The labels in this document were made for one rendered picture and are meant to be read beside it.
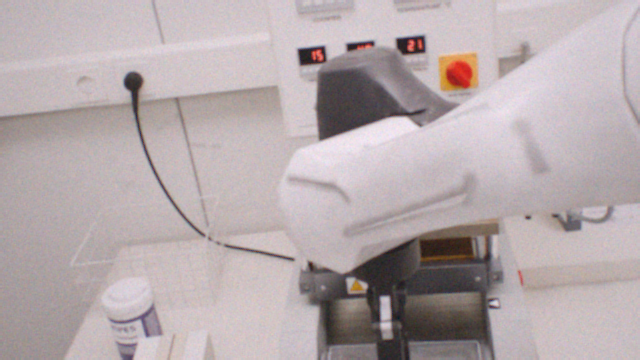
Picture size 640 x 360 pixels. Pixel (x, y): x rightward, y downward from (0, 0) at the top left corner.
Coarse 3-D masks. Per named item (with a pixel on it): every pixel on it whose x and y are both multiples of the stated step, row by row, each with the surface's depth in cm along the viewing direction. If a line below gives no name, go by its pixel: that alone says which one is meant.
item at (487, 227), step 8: (464, 224) 96; (472, 224) 96; (480, 224) 95; (488, 224) 95; (496, 224) 95; (432, 232) 97; (440, 232) 97; (448, 232) 96; (456, 232) 96; (464, 232) 96; (472, 232) 96; (480, 232) 96; (488, 232) 96; (496, 232) 96
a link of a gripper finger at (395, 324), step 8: (392, 320) 69; (376, 328) 69; (392, 328) 69; (400, 328) 69; (376, 336) 70; (400, 336) 70; (376, 344) 71; (384, 344) 71; (392, 344) 71; (400, 344) 70; (384, 352) 71; (392, 352) 71; (400, 352) 71
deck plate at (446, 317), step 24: (336, 312) 112; (360, 312) 111; (408, 312) 110; (432, 312) 109; (456, 312) 108; (480, 312) 108; (336, 336) 107; (360, 336) 106; (432, 336) 104; (456, 336) 104; (480, 336) 103
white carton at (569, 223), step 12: (636, 204) 144; (564, 216) 146; (588, 216) 145; (600, 216) 145; (612, 216) 145; (624, 216) 145; (636, 216) 145; (564, 228) 147; (576, 228) 146; (588, 228) 146
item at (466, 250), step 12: (420, 240) 103; (432, 240) 103; (444, 240) 102; (456, 240) 102; (468, 240) 101; (420, 252) 100; (432, 252) 100; (444, 252) 100; (456, 252) 99; (468, 252) 99
